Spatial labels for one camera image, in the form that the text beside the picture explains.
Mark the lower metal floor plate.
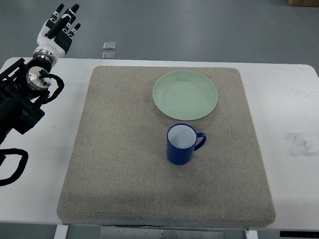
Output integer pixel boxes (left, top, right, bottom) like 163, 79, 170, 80
102, 51, 116, 59

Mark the metal floor plate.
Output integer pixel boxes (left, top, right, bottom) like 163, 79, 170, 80
102, 51, 116, 59
103, 42, 117, 50

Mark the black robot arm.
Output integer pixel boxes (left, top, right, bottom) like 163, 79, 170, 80
0, 49, 64, 142

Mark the light green plate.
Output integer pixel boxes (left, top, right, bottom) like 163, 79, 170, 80
153, 70, 218, 121

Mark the beige fabric mat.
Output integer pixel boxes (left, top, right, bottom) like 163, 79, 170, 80
57, 66, 275, 228

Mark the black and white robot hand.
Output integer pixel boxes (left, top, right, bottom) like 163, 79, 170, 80
35, 4, 81, 60

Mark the grey metal table frame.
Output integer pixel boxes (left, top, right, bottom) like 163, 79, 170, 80
53, 224, 258, 239

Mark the brown cardboard box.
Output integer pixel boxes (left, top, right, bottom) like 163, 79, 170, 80
287, 0, 319, 7

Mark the upper metal floor plate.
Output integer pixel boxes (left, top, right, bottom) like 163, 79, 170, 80
103, 42, 117, 50

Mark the blue mug white inside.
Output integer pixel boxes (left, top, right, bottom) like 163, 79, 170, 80
166, 123, 207, 165

